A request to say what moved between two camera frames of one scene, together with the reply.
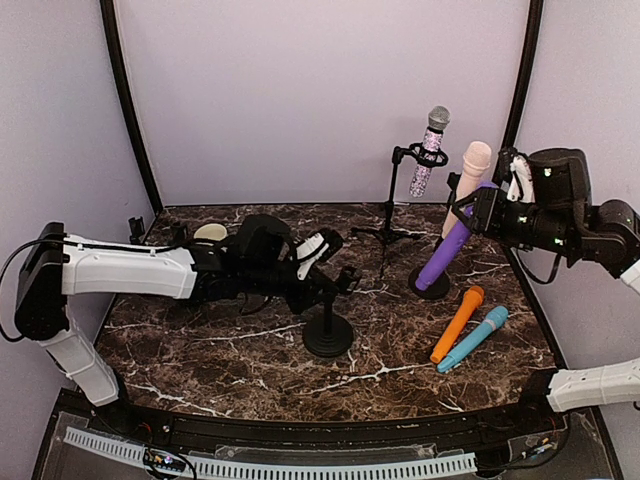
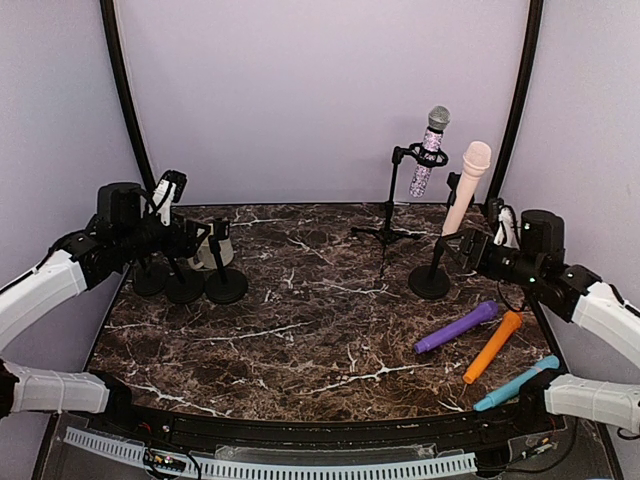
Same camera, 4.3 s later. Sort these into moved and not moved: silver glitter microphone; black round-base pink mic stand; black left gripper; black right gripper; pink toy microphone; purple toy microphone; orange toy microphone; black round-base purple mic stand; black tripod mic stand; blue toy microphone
Moved: purple toy microphone; black right gripper; black round-base purple mic stand; orange toy microphone; black left gripper; blue toy microphone
Not moved: pink toy microphone; silver glitter microphone; black round-base pink mic stand; black tripod mic stand
